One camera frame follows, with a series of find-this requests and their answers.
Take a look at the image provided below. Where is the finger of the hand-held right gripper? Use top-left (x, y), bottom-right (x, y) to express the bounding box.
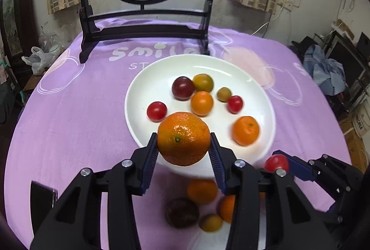
top-left (272, 150), bottom-right (318, 183)

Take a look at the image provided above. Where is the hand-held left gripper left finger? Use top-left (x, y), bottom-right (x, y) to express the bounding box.
top-left (30, 132), bottom-right (159, 250)

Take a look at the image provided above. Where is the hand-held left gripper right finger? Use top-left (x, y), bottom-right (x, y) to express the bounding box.
top-left (210, 132), bottom-right (330, 250)

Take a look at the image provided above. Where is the orange mandarin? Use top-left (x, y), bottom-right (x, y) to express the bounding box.
top-left (157, 112), bottom-right (211, 167)
top-left (232, 116), bottom-right (260, 146)

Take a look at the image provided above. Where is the small red tomato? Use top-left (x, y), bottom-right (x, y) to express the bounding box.
top-left (227, 95), bottom-right (244, 114)

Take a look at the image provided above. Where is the smooth orange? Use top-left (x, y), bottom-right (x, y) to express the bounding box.
top-left (190, 91), bottom-right (214, 116)
top-left (187, 179), bottom-right (219, 205)

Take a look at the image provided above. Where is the small yellow-green fruit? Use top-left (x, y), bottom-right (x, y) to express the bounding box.
top-left (199, 214), bottom-right (223, 232)
top-left (217, 87), bottom-right (232, 103)

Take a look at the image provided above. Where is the white oval plate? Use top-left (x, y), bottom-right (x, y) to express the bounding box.
top-left (124, 54), bottom-right (276, 178)

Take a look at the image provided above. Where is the dark red plum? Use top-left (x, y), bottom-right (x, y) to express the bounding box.
top-left (172, 76), bottom-right (195, 101)

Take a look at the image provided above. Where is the green-yellow orange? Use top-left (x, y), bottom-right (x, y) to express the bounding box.
top-left (192, 73), bottom-right (214, 93)

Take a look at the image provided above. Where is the yellow orange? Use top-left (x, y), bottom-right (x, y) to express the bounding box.
top-left (218, 195), bottom-right (237, 224)

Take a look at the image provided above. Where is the cardboard box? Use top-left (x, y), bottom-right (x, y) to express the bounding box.
top-left (339, 120), bottom-right (370, 167)

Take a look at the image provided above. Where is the dark purple passion fruit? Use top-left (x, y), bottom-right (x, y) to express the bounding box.
top-left (165, 198), bottom-right (200, 229)

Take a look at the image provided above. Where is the white bucket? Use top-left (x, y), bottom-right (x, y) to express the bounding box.
top-left (351, 110), bottom-right (370, 138)

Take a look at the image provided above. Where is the purple printed tablecloth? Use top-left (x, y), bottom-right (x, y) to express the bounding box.
top-left (4, 18), bottom-right (352, 250)

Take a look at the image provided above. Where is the blue cloth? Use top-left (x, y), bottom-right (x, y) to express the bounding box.
top-left (303, 44), bottom-right (347, 95)

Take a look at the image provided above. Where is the black smartphone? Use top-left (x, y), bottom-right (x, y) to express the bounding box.
top-left (30, 180), bottom-right (58, 235)

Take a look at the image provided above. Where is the black monitor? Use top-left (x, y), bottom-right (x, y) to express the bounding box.
top-left (327, 33), bottom-right (367, 80)

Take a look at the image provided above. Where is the black bag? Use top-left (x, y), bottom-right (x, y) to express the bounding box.
top-left (290, 36), bottom-right (315, 60)

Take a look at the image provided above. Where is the black framed painted table screen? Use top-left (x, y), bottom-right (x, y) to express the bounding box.
top-left (79, 0), bottom-right (222, 64)

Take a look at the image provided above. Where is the black speaker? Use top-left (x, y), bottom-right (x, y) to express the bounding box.
top-left (357, 32), bottom-right (370, 57)

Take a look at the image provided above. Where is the white plastic bag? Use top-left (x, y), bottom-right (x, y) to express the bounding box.
top-left (22, 46), bottom-right (62, 76)

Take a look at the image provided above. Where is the dark wooden cabinet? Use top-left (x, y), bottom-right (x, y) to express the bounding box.
top-left (0, 0), bottom-right (38, 66)

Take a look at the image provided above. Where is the white cable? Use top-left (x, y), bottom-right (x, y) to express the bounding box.
top-left (251, 6), bottom-right (285, 37)

